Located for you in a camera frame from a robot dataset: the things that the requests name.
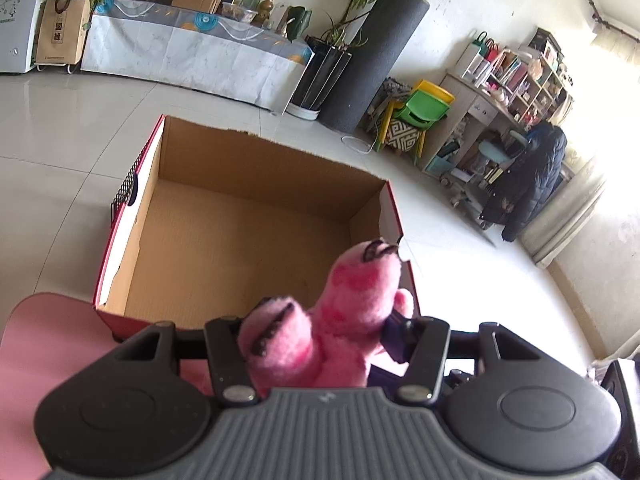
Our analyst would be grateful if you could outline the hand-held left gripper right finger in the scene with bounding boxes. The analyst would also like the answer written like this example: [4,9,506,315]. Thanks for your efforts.
[382,309,539,407]

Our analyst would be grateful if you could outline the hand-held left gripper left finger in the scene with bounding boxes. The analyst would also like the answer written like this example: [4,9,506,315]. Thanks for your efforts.
[107,316,258,407]

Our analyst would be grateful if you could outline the pink plush toy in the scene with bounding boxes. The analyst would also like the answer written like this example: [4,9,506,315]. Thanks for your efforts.
[237,239,416,398]

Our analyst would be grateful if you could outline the large cardboard box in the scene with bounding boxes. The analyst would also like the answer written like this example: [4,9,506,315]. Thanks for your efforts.
[92,114,421,347]

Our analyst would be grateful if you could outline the pink mat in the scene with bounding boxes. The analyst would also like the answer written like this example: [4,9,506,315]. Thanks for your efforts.
[0,292,117,480]

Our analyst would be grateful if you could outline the black speaker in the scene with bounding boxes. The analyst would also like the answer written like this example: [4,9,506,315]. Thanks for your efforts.
[597,357,640,480]

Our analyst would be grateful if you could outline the dark coat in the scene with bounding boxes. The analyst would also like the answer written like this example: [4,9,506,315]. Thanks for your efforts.
[480,122,569,244]

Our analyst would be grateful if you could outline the blue office chair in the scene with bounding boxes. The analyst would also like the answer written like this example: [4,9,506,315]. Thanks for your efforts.
[440,130,531,211]

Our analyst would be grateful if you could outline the patterned stool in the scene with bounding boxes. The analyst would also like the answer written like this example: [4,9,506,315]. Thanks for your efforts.
[382,119,424,154]

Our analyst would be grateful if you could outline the green plastic chair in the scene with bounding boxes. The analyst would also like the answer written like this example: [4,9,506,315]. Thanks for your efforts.
[395,87,449,134]

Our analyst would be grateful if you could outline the wooden desk with shelves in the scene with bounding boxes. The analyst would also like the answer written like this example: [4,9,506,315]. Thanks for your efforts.
[422,27,576,196]

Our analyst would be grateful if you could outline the stacked yellow green kids chairs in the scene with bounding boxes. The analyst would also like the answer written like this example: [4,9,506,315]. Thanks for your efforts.
[375,79,456,163]

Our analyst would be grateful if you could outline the black tall planter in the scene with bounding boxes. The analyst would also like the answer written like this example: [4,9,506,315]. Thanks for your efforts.
[286,35,353,121]

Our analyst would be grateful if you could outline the grey rolled mat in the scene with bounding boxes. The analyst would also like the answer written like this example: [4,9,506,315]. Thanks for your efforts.
[317,0,431,135]

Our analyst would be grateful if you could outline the table with patterned tablecloth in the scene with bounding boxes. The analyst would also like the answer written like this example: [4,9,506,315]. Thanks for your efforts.
[80,0,314,114]

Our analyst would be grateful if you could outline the broad leaf potted plant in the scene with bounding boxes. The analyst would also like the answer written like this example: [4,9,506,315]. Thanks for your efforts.
[285,5,314,44]

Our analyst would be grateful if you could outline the brown bottle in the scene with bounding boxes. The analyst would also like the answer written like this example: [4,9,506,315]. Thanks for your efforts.
[255,0,279,29]

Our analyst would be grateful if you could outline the brown carton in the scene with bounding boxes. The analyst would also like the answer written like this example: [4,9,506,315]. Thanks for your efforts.
[34,0,94,69]

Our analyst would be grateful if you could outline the black curtain rod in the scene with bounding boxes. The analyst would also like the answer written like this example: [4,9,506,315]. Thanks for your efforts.
[570,0,640,44]

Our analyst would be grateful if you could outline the white floor cable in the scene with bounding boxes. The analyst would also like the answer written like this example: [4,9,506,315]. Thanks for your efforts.
[341,135,374,154]

